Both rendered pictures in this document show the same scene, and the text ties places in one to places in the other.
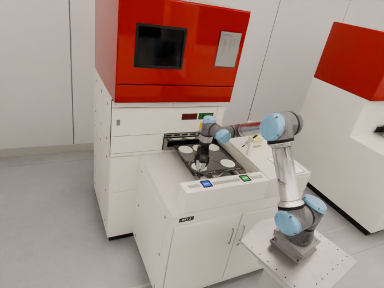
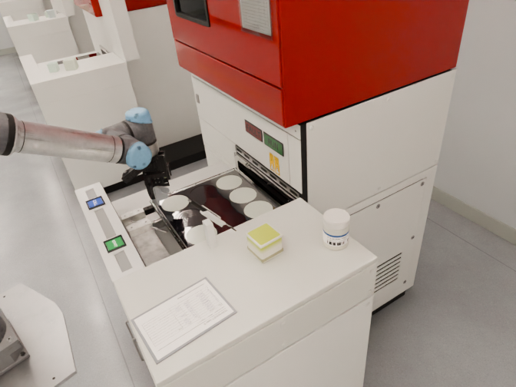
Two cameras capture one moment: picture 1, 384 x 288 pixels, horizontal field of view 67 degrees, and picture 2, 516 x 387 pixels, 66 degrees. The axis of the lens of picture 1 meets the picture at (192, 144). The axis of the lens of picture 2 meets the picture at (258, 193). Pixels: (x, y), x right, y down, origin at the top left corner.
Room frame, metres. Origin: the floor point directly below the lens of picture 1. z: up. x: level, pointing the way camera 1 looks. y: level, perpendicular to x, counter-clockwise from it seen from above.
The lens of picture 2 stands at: (1.93, -1.25, 1.73)
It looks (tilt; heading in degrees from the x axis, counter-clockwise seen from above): 35 degrees down; 92
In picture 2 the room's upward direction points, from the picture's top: 6 degrees counter-clockwise
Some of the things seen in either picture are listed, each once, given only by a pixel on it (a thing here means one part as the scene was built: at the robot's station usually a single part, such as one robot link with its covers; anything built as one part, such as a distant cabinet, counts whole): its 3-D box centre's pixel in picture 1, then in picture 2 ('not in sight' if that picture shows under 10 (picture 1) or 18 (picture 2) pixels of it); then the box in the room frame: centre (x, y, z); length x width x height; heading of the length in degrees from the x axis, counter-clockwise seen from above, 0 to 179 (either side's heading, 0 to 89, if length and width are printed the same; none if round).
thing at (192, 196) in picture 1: (224, 191); (110, 239); (1.39, -0.23, 0.89); 0.55 x 0.09 x 0.14; 120
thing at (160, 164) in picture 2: (203, 149); (154, 168); (1.55, -0.07, 1.05); 0.09 x 0.08 x 0.12; 3
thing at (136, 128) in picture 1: (170, 127); (241, 137); (1.84, 0.17, 1.02); 0.82 x 0.03 x 0.40; 120
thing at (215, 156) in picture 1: (206, 156); (216, 206); (1.74, -0.11, 0.90); 0.34 x 0.34 x 0.01; 30
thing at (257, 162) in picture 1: (259, 159); (247, 287); (1.85, -0.50, 0.89); 0.62 x 0.35 x 0.14; 30
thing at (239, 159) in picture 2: (191, 142); (264, 184); (1.92, 0.01, 0.89); 0.44 x 0.02 x 0.10; 120
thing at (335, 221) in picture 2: not in sight; (335, 229); (2.10, -0.42, 1.01); 0.07 x 0.07 x 0.10
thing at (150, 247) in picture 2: not in sight; (149, 246); (1.52, -0.26, 0.87); 0.36 x 0.08 x 0.03; 120
